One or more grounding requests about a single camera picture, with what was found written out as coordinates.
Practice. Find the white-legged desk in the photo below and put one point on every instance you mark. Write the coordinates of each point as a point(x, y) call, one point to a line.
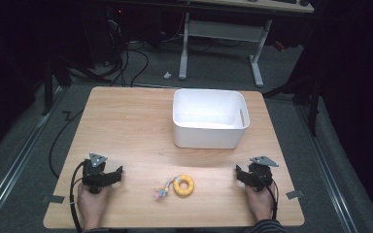
point(226, 30)

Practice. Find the grey tape piece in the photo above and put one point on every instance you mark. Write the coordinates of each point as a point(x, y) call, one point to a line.
point(294, 194)
point(54, 198)

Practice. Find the black stand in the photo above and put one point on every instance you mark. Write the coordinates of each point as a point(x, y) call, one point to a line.
point(307, 93)
point(49, 87)

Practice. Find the small white floor scrap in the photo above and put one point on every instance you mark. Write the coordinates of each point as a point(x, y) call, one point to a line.
point(167, 75)

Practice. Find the metal floor rail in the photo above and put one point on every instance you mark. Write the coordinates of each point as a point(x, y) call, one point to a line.
point(16, 161)
point(327, 168)

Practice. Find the person's left hand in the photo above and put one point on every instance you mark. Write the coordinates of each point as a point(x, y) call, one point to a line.
point(92, 204)

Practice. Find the person's right hand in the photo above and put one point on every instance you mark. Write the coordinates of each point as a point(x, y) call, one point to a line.
point(259, 202)

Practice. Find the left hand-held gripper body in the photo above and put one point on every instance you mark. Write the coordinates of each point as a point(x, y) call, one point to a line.
point(93, 174)

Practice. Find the dark computer tower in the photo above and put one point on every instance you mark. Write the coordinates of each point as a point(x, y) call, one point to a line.
point(105, 32)

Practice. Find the white plastic bin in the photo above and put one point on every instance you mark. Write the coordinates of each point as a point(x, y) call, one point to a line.
point(209, 118)

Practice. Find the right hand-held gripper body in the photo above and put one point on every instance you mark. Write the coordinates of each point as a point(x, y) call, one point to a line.
point(260, 174)

